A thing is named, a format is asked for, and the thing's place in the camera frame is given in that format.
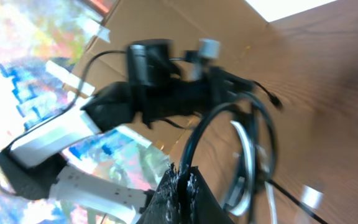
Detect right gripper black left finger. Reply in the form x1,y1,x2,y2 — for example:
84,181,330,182
137,163,181,224

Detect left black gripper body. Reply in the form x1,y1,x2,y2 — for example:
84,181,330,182
208,67,255,106

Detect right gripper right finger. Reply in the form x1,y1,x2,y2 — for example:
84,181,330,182
186,167,234,224

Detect black USB cable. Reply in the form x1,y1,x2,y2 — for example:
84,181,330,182
178,80,329,224

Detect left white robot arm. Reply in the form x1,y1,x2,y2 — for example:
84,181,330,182
0,39,255,223

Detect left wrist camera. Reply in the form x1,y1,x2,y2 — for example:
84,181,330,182
198,39,220,60

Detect left camera black cable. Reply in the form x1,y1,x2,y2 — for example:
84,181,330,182
0,49,129,195

